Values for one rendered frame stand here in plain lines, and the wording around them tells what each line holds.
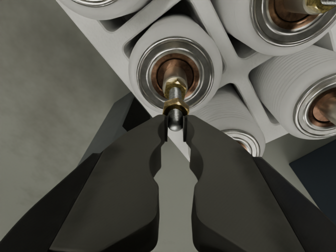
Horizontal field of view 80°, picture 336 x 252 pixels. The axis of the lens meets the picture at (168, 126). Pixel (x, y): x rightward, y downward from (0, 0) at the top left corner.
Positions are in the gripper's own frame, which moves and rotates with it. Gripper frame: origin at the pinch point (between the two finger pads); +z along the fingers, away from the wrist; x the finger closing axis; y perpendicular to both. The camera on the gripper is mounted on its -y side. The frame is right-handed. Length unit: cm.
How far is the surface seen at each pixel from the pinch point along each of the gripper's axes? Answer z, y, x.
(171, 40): 8.9, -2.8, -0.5
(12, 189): 34, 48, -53
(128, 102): 27.0, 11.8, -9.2
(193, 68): 9.1, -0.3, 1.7
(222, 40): 16.4, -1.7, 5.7
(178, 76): 6.4, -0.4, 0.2
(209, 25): 16.4, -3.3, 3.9
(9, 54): 34.3, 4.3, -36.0
